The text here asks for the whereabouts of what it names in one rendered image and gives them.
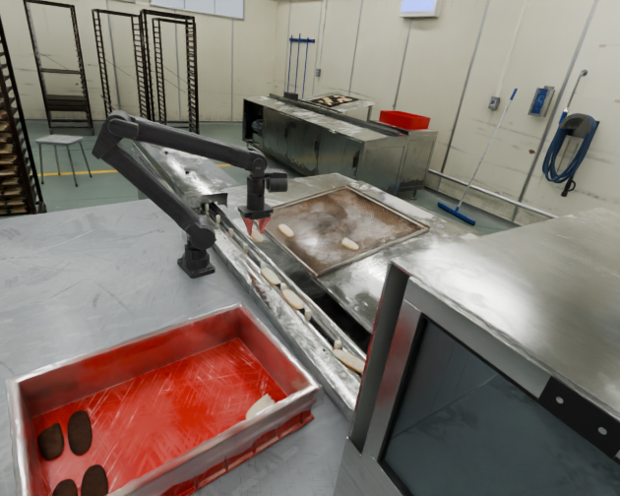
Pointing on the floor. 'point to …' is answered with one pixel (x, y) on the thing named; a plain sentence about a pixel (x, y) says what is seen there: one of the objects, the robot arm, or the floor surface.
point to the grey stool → (56, 151)
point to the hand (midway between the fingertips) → (255, 232)
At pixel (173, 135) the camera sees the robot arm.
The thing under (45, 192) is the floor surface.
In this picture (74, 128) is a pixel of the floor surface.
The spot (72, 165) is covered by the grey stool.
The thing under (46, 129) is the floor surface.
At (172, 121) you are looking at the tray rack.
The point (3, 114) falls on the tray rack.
